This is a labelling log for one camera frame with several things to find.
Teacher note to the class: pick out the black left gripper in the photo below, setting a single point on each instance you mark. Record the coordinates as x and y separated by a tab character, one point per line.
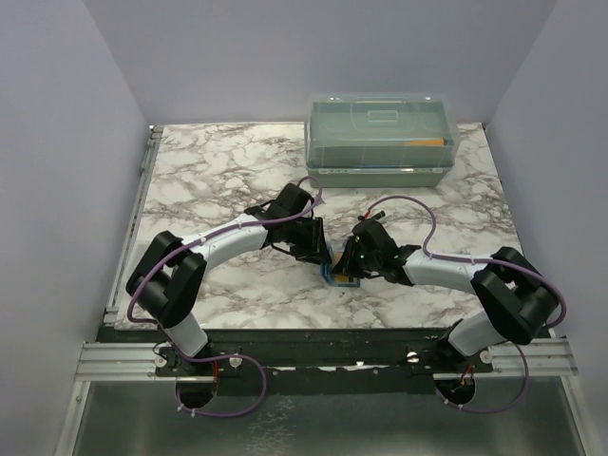
316	250

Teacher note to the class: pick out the clear lidded storage box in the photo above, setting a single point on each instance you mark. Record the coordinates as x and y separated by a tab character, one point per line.
380	140

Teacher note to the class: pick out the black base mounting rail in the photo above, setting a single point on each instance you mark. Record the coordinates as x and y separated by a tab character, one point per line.
247	354

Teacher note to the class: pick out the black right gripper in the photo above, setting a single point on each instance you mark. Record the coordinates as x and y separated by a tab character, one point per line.
346	264

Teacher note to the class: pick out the blue leather card holder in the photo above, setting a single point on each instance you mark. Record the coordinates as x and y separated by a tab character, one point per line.
335	279

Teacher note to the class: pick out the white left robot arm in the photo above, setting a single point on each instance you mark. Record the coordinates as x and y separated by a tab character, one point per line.
167	279

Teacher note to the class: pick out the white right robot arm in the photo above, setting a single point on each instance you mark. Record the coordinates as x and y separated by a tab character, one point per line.
516	302

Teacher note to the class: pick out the gold card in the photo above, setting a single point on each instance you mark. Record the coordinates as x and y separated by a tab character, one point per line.
341	262

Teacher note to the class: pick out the aluminium frame rail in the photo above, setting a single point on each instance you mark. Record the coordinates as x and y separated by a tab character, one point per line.
116	362

